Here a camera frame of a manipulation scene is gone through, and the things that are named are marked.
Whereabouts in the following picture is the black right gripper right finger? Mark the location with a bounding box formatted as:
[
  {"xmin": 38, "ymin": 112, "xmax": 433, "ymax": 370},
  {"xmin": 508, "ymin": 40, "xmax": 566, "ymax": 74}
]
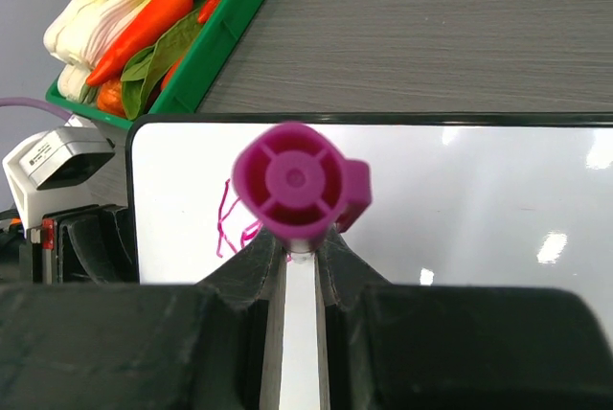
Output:
[{"xmin": 315, "ymin": 231, "xmax": 612, "ymax": 409}]

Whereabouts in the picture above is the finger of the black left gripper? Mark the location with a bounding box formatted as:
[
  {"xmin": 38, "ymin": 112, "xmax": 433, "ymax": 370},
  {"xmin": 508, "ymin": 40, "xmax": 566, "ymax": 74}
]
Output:
[{"xmin": 55, "ymin": 204, "xmax": 139, "ymax": 285}]

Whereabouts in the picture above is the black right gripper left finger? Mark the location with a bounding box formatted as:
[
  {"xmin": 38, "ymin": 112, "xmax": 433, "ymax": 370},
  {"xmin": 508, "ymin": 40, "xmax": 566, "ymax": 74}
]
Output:
[{"xmin": 1, "ymin": 230, "xmax": 285, "ymax": 409}]

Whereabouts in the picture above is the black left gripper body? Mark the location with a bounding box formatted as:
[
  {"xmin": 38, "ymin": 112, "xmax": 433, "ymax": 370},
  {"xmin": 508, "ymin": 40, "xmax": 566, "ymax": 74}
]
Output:
[{"xmin": 1, "ymin": 209, "xmax": 67, "ymax": 285}]

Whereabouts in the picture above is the white marker with purple cap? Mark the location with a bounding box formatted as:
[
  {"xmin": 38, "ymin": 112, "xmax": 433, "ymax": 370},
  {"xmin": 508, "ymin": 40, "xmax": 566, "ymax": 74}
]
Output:
[{"xmin": 231, "ymin": 122, "xmax": 373, "ymax": 254}]

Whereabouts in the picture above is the white whiteboard with black frame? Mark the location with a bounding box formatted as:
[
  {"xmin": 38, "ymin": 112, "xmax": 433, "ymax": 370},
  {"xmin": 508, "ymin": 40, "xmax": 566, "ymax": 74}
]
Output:
[{"xmin": 126, "ymin": 115, "xmax": 612, "ymax": 409}]

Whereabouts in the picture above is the orange toy fruit in tray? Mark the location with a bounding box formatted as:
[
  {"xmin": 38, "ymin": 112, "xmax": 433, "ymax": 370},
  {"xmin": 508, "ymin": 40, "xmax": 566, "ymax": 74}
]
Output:
[{"xmin": 97, "ymin": 78, "xmax": 125, "ymax": 119}]

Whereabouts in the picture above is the orange toy carrot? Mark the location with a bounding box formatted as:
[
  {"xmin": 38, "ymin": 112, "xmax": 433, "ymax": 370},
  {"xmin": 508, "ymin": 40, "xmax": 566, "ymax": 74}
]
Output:
[{"xmin": 85, "ymin": 0, "xmax": 193, "ymax": 87}]

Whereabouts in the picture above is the green plastic tray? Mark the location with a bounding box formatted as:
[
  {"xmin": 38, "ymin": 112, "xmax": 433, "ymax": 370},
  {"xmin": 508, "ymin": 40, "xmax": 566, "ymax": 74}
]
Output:
[{"xmin": 46, "ymin": 0, "xmax": 264, "ymax": 128}]

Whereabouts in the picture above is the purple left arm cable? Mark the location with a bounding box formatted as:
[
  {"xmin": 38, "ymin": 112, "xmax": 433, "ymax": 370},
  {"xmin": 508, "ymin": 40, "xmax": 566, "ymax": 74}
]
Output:
[{"xmin": 0, "ymin": 97, "xmax": 76, "ymax": 123}]

